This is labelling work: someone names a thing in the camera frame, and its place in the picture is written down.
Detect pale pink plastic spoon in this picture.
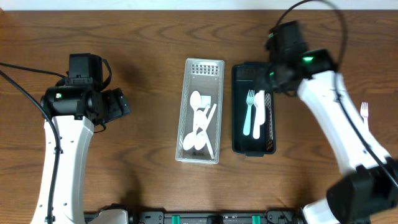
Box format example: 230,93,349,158
252,90,266,139

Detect black mesh plastic basket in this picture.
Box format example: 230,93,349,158
231,62,276,157

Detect pale green plastic fork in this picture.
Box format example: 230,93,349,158
243,90,255,136

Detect clear mesh plastic basket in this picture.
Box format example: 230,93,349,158
175,58,224,164

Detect white spoon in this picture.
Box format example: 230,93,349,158
195,104,217,150
190,90,201,132

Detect white spoon vertical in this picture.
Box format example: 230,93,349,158
183,105,209,151

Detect white fork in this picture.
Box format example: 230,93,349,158
360,101,369,130

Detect white spoon horizontal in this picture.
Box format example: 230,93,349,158
195,110,215,159

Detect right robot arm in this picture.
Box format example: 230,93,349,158
265,49,397,223

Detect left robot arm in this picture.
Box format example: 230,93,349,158
32,86,130,223

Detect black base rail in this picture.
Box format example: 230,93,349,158
84,204,306,224

